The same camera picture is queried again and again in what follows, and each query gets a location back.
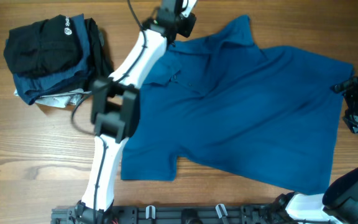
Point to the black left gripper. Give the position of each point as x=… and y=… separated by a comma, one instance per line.
x=191, y=21

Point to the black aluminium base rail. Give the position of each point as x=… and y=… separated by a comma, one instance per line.
x=245, y=214

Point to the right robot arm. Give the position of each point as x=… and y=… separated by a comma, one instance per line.
x=339, y=204

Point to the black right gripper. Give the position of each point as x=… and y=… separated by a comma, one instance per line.
x=356, y=122

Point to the black bottom folded garment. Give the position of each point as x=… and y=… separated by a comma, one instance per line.
x=98, y=61

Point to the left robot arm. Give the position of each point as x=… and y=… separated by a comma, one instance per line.
x=115, y=111

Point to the blue polo shirt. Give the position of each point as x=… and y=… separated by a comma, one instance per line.
x=220, y=101

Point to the black folded garment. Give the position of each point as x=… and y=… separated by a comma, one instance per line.
x=98, y=61
x=44, y=47

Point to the light grey folded garment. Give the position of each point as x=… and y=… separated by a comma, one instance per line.
x=61, y=99

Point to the navy folded garment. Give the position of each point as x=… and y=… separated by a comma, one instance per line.
x=31, y=89

